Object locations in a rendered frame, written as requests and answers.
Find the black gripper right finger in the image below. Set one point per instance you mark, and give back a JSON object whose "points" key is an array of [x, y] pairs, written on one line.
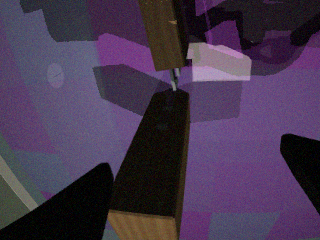
{"points": [[302, 156]]}

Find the dark wooden post with slot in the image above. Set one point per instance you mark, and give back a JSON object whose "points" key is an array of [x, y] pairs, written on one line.
{"points": [[148, 191]]}

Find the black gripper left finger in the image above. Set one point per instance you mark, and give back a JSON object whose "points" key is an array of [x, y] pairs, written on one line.
{"points": [[79, 212]]}

